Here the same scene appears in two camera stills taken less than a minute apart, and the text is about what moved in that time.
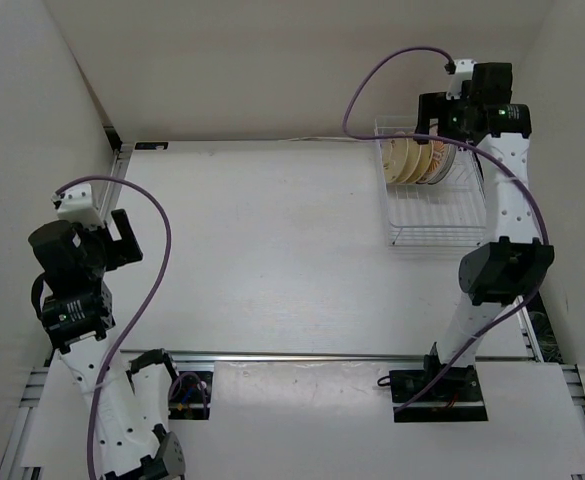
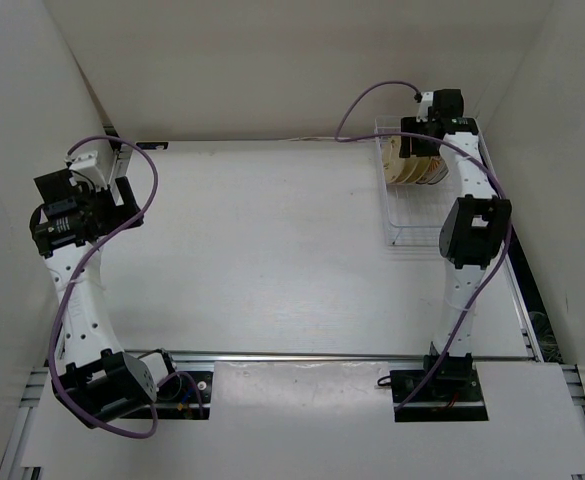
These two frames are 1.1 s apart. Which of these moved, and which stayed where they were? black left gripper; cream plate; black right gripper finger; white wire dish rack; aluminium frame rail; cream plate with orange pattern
Moved: black left gripper; black right gripper finger
Stayed: white wire dish rack; aluminium frame rail; cream plate with orange pattern; cream plate
